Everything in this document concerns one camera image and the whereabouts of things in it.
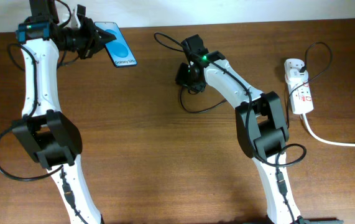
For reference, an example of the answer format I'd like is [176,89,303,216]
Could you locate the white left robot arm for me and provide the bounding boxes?
[12,1,116,223]

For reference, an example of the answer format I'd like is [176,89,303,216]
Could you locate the white power strip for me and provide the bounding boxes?
[284,58,314,114]

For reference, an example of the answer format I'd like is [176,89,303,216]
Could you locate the white power strip cord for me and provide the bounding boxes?
[300,113,355,149]

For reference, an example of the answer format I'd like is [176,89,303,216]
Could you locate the white charger adapter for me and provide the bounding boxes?
[285,68,308,85]

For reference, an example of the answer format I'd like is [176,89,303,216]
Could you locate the blue Galaxy smartphone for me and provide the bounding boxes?
[95,22,137,68]

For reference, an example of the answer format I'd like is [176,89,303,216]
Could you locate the black charger cable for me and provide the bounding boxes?
[179,41,333,130]

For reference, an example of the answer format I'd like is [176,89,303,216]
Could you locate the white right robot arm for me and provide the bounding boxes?
[176,35,304,223]

